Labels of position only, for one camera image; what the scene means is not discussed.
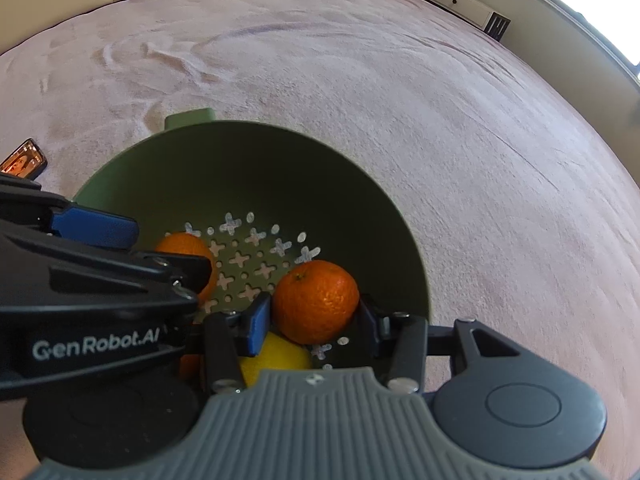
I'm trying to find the pink bed blanket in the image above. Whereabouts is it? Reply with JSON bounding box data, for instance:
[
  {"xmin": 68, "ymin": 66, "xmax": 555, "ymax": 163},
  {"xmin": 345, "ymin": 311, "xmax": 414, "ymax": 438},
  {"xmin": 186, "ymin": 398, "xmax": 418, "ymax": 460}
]
[{"xmin": 1, "ymin": 0, "xmax": 639, "ymax": 479}]

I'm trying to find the green colander bowl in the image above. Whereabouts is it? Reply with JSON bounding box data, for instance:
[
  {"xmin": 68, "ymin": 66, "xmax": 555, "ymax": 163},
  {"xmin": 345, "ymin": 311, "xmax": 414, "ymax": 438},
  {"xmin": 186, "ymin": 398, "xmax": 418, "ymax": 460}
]
[{"xmin": 72, "ymin": 107, "xmax": 432, "ymax": 366}]

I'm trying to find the smartphone with lit screen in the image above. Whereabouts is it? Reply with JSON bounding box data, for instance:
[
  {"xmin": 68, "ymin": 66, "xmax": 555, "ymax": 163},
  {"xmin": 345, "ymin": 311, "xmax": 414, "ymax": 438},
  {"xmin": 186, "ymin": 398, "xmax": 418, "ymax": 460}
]
[{"xmin": 1, "ymin": 138, "xmax": 48, "ymax": 180}]

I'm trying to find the white bedside table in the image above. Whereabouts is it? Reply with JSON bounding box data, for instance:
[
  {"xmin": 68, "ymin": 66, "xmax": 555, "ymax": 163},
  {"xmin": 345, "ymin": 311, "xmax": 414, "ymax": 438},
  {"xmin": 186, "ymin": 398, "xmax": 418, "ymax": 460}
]
[{"xmin": 427, "ymin": 0, "xmax": 511, "ymax": 41}]

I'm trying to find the yellow lemon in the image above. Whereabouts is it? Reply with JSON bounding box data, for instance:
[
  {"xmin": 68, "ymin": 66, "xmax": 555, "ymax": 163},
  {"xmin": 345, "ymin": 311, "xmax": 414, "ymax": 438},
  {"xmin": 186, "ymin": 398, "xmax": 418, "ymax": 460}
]
[{"xmin": 239, "ymin": 332, "xmax": 312, "ymax": 387}]

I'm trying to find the orange mandarin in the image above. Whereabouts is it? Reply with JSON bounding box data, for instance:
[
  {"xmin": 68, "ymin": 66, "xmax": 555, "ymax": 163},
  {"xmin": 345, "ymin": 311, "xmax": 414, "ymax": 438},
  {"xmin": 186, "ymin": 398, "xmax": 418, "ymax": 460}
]
[
  {"xmin": 272, "ymin": 260, "xmax": 360, "ymax": 344},
  {"xmin": 154, "ymin": 232, "xmax": 218, "ymax": 307}
]

